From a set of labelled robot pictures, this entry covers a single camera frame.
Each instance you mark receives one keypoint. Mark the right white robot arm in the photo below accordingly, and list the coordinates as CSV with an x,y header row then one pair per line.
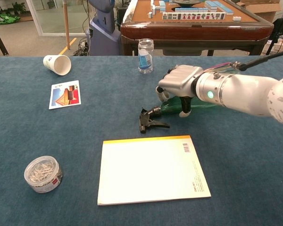
x,y
245,91

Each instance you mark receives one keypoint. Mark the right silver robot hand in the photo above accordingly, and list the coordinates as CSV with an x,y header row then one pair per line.
x,y
179,77

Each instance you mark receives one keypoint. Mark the green plants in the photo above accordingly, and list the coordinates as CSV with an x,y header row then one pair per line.
x,y
5,15

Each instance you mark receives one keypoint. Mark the wooden pole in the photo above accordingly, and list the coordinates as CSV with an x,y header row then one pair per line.
x,y
66,23

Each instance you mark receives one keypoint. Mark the long row blue-backed tiles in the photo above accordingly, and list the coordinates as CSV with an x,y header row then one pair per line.
x,y
218,7

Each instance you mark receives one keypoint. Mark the clear plastic cup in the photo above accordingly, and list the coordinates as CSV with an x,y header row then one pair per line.
x,y
145,58

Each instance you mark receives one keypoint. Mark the short row blue-backed tiles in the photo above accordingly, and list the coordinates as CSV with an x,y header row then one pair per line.
x,y
191,10

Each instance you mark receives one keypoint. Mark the round clear pin box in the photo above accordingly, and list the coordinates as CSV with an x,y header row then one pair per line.
x,y
43,175

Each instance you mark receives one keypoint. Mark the cardboard box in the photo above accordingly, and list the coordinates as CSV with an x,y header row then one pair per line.
x,y
261,9

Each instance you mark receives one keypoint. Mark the blue table cloth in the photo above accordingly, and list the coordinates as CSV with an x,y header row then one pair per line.
x,y
238,164

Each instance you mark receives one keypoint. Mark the green spray bottle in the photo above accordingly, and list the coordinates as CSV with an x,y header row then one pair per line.
x,y
147,118

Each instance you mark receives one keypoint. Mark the single white mahjong tile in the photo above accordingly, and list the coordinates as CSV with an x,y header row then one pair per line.
x,y
236,18

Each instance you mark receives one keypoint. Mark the black tripod stand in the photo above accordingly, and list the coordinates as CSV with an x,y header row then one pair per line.
x,y
277,28

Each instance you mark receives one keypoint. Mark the white paper cup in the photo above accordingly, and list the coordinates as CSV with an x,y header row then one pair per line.
x,y
61,64

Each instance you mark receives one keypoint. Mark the row of face-up mahjong tiles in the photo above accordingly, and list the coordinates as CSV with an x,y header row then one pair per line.
x,y
193,16

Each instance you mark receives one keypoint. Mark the picture card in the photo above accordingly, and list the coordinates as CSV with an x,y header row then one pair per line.
x,y
64,95

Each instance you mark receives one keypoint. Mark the brown mahjong table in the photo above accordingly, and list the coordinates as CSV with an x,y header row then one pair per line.
x,y
193,31

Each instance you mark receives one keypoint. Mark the white notepad yellow edge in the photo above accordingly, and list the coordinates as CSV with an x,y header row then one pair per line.
x,y
151,171

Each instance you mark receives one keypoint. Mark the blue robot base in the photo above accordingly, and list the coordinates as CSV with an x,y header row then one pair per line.
x,y
103,35

